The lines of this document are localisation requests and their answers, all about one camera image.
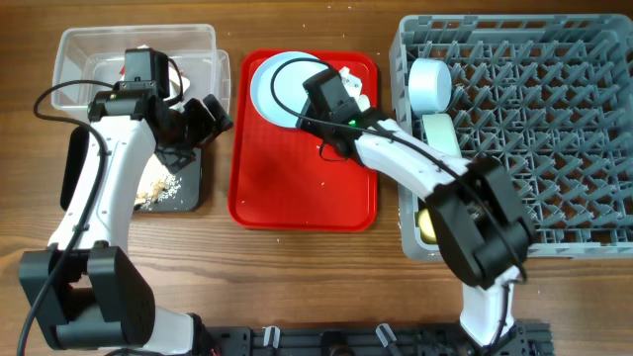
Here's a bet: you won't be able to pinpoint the grey dishwasher rack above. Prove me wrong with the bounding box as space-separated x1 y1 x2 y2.
389 14 632 259

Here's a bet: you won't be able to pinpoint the white plastic fork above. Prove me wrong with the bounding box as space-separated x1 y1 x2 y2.
339 66 363 98

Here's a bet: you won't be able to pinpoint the rice and food leftovers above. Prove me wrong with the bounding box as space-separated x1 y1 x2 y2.
135 158 182 210

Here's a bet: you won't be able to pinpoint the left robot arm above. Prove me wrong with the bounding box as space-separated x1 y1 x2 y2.
19 47 232 355

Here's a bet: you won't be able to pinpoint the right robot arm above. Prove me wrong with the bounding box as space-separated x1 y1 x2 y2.
301 69 535 353

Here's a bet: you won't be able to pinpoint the white plastic spoon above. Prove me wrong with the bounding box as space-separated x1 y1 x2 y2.
356 94 371 112

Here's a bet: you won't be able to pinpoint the white paper waste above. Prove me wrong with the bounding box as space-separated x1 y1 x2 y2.
121 46 190 108

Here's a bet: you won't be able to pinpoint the clear plastic bin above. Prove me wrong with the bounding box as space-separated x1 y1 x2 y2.
52 24 231 110

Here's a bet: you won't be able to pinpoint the red serving tray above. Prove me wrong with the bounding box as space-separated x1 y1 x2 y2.
227 49 378 232

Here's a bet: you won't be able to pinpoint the black mounting rail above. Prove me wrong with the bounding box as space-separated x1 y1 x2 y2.
208 321 555 356

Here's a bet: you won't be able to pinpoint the mint green bowl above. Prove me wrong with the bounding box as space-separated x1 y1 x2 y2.
421 114 462 157

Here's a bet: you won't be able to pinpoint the blue bowl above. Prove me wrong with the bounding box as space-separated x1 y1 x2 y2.
408 58 452 116

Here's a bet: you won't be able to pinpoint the yellow cup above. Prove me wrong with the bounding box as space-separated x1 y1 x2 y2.
416 209 437 244

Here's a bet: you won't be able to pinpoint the black waste tray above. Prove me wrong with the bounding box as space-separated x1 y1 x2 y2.
59 128 203 213

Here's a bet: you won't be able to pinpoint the light blue plate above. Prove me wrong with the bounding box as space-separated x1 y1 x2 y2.
250 51 327 129

